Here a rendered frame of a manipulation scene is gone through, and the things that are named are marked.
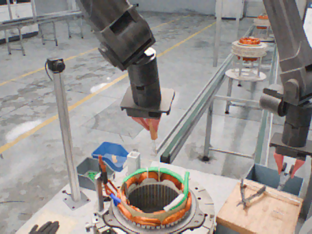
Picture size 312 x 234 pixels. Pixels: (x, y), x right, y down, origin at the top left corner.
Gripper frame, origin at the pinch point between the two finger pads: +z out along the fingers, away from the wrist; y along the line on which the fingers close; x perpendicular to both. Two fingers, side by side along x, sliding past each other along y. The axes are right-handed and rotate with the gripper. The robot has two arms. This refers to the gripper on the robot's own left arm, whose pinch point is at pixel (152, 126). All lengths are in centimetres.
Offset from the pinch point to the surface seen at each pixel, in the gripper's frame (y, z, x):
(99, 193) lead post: 11.9, 13.1, 12.1
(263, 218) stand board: -28.3, 27.2, 4.3
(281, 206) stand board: -33.7, 29.5, -1.4
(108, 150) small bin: 44, 72, -41
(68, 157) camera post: 41, 39, -12
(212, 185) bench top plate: -13, 71, -29
